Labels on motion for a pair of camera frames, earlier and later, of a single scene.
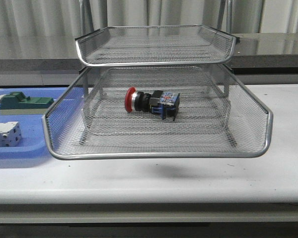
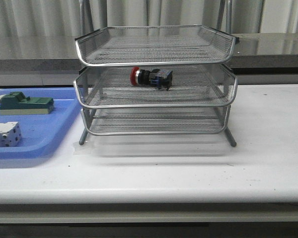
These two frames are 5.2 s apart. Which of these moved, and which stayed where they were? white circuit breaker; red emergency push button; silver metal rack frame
Moved: red emergency push button
Stayed: silver metal rack frame; white circuit breaker
